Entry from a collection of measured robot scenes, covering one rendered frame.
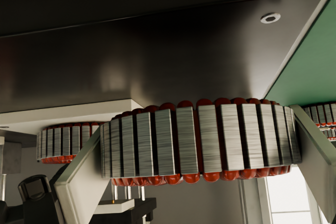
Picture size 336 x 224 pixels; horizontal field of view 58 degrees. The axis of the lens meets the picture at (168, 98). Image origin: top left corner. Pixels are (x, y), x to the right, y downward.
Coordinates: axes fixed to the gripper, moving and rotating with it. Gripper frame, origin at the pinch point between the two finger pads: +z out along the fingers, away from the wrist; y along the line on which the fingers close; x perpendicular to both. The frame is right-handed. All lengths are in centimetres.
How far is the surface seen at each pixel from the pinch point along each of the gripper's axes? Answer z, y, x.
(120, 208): 12.7, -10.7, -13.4
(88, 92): 6.5, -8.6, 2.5
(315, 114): 31.1, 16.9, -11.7
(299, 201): 523, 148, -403
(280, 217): 509, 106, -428
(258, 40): 1.1, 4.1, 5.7
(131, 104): 9.4, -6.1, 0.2
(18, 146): 29.7, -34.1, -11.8
